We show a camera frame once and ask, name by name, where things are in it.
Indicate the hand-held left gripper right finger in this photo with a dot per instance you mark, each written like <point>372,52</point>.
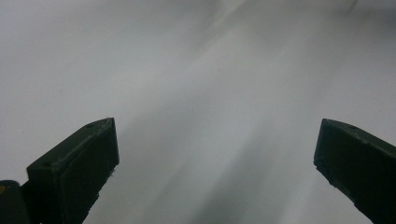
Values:
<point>361,165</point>

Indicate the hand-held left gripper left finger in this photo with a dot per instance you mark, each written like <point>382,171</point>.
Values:
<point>74,171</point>

